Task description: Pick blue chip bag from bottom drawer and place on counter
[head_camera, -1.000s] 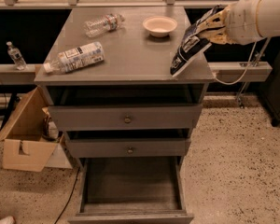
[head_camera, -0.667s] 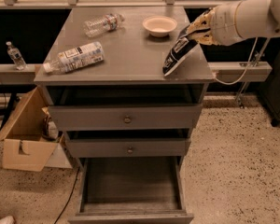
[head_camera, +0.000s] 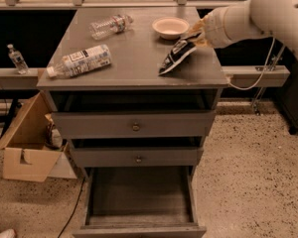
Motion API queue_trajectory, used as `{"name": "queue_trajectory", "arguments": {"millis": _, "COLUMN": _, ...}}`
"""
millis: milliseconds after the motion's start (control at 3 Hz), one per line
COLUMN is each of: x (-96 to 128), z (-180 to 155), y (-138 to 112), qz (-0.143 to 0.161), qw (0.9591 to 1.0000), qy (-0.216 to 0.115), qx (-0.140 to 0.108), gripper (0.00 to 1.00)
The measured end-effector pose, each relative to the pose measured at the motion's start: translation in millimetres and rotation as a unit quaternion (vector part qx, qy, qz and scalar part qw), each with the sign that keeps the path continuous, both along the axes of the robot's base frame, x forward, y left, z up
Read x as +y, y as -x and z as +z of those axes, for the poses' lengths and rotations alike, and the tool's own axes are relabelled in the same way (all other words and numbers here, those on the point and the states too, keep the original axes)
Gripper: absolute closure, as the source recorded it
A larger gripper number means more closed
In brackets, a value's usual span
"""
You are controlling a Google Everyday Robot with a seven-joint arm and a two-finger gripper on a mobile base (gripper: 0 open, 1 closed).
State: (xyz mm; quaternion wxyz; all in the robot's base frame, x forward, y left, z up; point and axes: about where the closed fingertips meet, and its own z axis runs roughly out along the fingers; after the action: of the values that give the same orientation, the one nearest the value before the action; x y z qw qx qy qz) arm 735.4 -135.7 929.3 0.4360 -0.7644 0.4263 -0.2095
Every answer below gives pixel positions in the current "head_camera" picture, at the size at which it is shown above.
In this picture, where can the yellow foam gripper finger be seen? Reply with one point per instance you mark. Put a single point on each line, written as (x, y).
(198, 28)
(201, 41)

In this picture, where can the red white object on floor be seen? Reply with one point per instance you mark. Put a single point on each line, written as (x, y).
(9, 233)

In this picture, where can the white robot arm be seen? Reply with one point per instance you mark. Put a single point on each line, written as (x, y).
(250, 19)

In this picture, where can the small upright water bottle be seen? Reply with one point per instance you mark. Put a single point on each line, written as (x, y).
(17, 59)

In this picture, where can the grey wooden drawer cabinet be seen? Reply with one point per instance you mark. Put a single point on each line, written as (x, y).
(132, 83)

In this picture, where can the open cardboard box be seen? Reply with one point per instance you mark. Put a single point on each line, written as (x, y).
(26, 157)

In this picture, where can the metal diagonal pole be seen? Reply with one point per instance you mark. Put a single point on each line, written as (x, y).
(272, 74)

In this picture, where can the grey top drawer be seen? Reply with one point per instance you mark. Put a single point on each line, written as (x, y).
(77, 125)

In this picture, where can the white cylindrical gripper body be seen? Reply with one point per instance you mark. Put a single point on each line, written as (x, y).
(216, 27)

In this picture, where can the clear crushed water bottle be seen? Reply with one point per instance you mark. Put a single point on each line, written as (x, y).
(115, 24)

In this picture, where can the blue chip bag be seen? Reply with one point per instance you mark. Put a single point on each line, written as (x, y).
(183, 48)

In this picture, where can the dark cabinet at right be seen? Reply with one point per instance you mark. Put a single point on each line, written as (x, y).
(287, 97)

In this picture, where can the white paper bowl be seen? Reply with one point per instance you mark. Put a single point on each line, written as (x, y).
(170, 28)

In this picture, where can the grey middle drawer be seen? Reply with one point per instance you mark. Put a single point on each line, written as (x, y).
(136, 156)

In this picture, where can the white labelled plastic bottle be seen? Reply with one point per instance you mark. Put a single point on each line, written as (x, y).
(81, 62)

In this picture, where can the grey open bottom drawer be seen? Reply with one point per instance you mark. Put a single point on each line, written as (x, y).
(148, 202)

